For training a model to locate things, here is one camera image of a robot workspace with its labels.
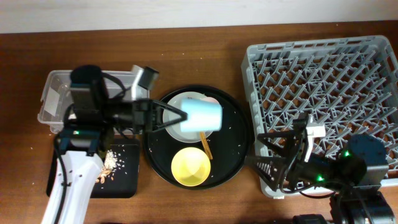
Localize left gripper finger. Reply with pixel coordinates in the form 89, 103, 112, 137
152, 113, 187, 132
152, 100, 187, 117

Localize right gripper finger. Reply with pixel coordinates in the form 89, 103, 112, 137
244, 156, 287, 191
256, 116, 309, 156

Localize blue plastic cup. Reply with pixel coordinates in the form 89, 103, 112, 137
180, 99, 223, 133

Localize pink plastic cup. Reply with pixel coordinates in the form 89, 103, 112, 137
202, 96, 219, 104

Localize yellow bowl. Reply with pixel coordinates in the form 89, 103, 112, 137
170, 147, 211, 187

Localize food scraps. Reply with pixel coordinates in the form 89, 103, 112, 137
95, 149, 127, 184

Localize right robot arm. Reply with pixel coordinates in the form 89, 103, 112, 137
244, 113, 397, 223

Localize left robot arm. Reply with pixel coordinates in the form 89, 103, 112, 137
42, 65, 188, 223

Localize grey dishwasher rack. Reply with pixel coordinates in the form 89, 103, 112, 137
241, 35, 397, 187

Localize grey round plate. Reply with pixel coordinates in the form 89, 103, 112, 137
162, 91, 218, 144

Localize round black serving tray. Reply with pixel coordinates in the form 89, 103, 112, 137
142, 85, 254, 190

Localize black rectangular tray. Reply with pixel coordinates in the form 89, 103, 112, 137
46, 138, 141, 199

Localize clear plastic bin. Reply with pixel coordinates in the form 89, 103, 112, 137
37, 70, 149, 134

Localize white label sticker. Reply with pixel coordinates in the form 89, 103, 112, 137
44, 88, 60, 116

